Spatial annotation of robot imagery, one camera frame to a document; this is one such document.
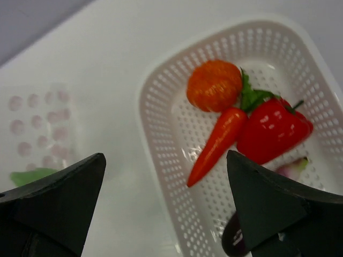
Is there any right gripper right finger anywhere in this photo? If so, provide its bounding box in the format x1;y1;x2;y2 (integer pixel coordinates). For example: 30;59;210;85
226;150;342;256

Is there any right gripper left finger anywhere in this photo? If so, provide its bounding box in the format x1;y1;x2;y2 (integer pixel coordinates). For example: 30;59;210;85
1;153;106;256

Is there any purple toy eggplant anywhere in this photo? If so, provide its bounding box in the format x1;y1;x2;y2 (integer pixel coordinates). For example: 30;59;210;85
221;157;309;256

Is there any clear zip top bag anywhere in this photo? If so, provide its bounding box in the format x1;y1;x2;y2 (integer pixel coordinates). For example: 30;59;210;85
6;82;78;172

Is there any green toy leaf vegetable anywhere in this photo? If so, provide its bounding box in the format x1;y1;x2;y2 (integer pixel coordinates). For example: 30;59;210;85
10;168;57;187

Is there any red toy strawberry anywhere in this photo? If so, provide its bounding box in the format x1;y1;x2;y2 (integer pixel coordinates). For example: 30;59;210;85
236;70;314;165

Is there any orange toy carrot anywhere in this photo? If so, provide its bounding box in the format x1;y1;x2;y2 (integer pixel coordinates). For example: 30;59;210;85
187;107;248;187

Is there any orange toy pumpkin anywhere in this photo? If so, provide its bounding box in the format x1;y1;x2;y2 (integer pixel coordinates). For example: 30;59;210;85
186;60;243;112

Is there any white perforated plastic basket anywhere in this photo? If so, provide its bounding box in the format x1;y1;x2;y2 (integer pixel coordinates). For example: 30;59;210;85
138;14;342;256

